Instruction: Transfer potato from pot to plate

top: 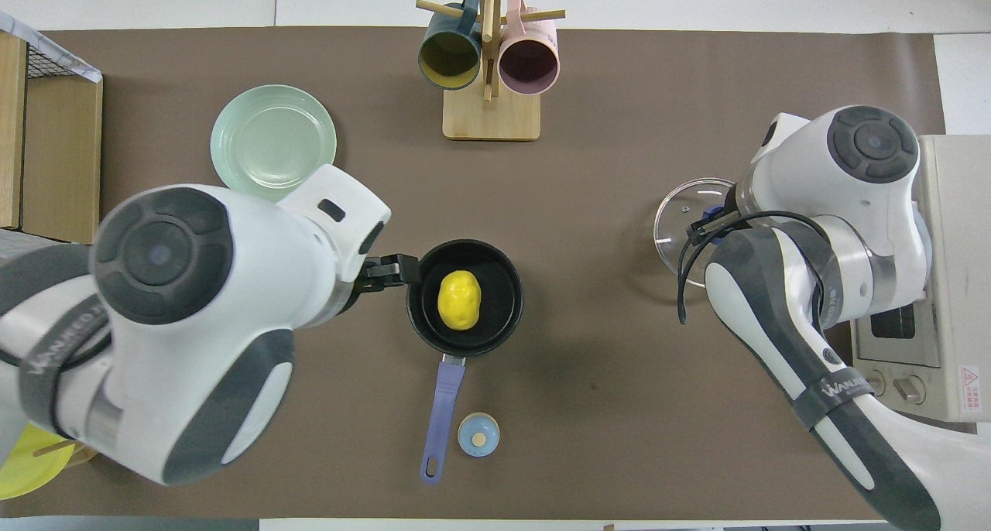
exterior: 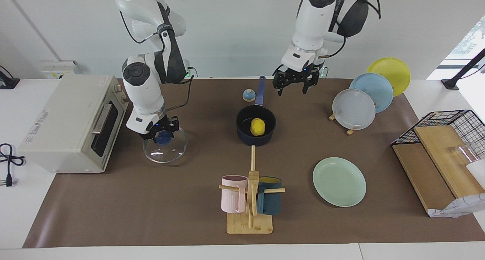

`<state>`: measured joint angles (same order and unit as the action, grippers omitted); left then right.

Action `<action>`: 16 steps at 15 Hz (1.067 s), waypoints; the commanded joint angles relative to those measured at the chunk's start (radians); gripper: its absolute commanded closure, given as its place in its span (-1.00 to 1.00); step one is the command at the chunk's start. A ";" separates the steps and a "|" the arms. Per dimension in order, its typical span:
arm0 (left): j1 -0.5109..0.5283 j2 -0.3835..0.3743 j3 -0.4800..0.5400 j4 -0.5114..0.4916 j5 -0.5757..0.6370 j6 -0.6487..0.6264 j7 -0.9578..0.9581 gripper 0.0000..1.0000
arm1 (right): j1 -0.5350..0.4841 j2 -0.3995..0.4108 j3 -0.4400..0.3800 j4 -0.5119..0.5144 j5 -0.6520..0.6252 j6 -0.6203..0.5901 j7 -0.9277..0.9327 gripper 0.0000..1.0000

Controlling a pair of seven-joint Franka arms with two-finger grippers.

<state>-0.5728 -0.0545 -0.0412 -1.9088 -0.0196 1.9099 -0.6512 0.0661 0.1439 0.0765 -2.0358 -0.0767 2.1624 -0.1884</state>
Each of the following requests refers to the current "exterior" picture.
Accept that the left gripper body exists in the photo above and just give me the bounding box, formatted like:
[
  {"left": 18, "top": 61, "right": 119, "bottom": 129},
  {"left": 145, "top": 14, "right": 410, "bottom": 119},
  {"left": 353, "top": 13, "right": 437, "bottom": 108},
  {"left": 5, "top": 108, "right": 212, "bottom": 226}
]
[{"left": 275, "top": 65, "right": 319, "bottom": 84}]

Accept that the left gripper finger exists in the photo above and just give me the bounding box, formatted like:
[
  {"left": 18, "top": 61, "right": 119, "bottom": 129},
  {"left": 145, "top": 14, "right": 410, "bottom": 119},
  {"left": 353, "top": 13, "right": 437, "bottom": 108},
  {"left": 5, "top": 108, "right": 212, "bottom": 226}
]
[
  {"left": 273, "top": 77, "right": 286, "bottom": 97},
  {"left": 301, "top": 76, "right": 318, "bottom": 95}
]

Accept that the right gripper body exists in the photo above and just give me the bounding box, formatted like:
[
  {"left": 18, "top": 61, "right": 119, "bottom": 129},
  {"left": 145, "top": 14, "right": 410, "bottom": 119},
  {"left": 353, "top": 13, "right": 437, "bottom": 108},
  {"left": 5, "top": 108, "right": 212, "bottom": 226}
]
[{"left": 150, "top": 116, "right": 174, "bottom": 136}]

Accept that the glass lid with blue knob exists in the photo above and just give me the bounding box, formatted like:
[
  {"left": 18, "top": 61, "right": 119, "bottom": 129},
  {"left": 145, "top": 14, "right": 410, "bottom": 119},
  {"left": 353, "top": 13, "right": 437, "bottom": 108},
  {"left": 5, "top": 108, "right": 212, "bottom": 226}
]
[{"left": 143, "top": 127, "right": 188, "bottom": 164}]

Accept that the pale grey plate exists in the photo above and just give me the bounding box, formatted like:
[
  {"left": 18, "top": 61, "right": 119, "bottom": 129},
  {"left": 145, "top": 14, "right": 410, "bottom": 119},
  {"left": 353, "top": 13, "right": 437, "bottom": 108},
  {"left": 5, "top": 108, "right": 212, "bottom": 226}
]
[{"left": 332, "top": 88, "right": 377, "bottom": 131}]

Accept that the dark blue pot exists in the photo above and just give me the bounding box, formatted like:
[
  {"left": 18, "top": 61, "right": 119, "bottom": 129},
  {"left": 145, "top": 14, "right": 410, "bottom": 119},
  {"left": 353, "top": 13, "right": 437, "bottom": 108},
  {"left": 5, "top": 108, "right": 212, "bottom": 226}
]
[{"left": 236, "top": 76, "right": 277, "bottom": 146}]

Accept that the wooden plate rack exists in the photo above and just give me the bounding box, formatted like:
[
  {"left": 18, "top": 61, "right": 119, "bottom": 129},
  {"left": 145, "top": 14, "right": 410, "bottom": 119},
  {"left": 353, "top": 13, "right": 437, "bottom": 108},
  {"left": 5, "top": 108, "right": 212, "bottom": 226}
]
[{"left": 328, "top": 101, "right": 378, "bottom": 136}]

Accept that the light blue plate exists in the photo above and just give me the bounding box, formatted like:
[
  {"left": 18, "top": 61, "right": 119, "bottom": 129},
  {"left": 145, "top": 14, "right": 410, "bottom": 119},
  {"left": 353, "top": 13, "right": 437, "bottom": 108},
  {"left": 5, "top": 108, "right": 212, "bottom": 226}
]
[{"left": 349, "top": 73, "right": 394, "bottom": 114}]

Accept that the yellow plate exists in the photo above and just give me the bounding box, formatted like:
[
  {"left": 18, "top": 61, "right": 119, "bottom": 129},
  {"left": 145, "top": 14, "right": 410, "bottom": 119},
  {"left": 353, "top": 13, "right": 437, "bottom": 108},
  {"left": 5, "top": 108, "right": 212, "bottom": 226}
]
[{"left": 366, "top": 57, "right": 411, "bottom": 98}]

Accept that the mint green plate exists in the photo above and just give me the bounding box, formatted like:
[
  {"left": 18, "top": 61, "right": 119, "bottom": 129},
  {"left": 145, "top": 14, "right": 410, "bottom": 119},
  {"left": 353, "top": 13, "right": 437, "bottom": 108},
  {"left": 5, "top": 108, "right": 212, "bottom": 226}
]
[{"left": 312, "top": 157, "right": 367, "bottom": 208}]

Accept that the yellow lemon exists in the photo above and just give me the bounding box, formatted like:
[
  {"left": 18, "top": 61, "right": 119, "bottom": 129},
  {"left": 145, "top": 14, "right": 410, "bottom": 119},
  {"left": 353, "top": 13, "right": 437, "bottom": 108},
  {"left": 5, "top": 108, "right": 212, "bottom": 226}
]
[{"left": 250, "top": 118, "right": 266, "bottom": 137}]

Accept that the beige toaster oven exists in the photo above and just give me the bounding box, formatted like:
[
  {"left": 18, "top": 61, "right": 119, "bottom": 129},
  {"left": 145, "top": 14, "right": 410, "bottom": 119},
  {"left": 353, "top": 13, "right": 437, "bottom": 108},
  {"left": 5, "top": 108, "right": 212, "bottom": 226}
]
[{"left": 18, "top": 75, "right": 130, "bottom": 174}]

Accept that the pink ribbed mug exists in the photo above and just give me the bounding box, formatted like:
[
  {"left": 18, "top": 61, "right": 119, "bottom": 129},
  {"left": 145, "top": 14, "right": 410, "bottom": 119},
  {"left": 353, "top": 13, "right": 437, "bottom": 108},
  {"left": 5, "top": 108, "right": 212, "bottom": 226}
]
[{"left": 221, "top": 175, "right": 249, "bottom": 214}]

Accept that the white power strip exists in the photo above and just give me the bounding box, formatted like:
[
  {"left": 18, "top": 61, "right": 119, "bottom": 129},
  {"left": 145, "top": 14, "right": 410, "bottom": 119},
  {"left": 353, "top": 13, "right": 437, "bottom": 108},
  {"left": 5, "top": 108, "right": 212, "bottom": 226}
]
[{"left": 41, "top": 60, "right": 82, "bottom": 80}]

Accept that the dark teal mug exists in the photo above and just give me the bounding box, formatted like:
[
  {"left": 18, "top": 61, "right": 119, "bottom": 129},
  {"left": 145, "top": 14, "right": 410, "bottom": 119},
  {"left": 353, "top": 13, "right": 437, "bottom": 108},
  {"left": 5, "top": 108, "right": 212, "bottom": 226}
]
[{"left": 257, "top": 176, "right": 283, "bottom": 216}]

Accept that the wooden mug stand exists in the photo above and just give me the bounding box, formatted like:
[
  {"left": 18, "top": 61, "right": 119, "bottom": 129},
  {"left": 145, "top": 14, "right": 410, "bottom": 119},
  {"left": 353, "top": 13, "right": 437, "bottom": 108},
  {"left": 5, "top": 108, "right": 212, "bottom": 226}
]
[{"left": 219, "top": 145, "right": 286, "bottom": 235}]

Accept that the dark wooden board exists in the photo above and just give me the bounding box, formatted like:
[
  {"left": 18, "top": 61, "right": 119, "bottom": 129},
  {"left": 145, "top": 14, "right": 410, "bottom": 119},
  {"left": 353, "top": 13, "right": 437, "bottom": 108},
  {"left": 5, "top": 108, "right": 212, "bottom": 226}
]
[{"left": 392, "top": 143, "right": 456, "bottom": 215}]

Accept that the light wooden board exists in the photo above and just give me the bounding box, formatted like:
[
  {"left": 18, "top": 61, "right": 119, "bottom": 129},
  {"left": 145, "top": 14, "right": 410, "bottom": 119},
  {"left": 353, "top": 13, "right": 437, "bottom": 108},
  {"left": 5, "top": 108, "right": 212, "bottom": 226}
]
[{"left": 413, "top": 125, "right": 485, "bottom": 199}]

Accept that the black stand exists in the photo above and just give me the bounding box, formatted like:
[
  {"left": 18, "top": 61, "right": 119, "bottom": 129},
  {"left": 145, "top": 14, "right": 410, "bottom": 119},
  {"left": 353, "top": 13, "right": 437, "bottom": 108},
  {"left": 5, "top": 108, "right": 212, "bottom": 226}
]
[
  {"left": 0, "top": 65, "right": 20, "bottom": 90},
  {"left": 441, "top": 48, "right": 485, "bottom": 90}
]

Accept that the clear glass cup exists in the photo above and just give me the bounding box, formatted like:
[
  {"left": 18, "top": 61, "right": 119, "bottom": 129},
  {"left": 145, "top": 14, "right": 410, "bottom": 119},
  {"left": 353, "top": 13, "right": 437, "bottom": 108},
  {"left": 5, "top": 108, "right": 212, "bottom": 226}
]
[{"left": 449, "top": 142, "right": 477, "bottom": 166}]

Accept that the white cup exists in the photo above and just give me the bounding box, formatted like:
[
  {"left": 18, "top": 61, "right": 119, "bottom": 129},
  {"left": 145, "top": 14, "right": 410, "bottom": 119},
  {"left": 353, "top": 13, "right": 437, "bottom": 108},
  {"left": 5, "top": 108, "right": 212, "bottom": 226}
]
[{"left": 466, "top": 160, "right": 485, "bottom": 189}]

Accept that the black cable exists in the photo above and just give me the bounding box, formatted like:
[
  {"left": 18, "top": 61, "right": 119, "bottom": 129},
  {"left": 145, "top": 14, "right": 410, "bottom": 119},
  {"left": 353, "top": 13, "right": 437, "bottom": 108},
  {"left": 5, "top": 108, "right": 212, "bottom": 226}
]
[
  {"left": 165, "top": 75, "right": 195, "bottom": 111},
  {"left": 318, "top": 36, "right": 347, "bottom": 60}
]

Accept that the black power cord with plug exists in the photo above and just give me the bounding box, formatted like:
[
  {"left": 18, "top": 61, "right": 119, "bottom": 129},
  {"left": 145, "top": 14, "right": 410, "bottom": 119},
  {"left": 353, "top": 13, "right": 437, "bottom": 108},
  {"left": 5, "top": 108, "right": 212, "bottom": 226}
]
[{"left": 0, "top": 143, "right": 25, "bottom": 188}]

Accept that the black wire basket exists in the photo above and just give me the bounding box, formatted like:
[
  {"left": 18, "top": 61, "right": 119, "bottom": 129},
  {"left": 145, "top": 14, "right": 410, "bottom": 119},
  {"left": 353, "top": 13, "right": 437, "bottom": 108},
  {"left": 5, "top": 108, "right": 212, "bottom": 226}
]
[{"left": 391, "top": 109, "right": 485, "bottom": 161}]

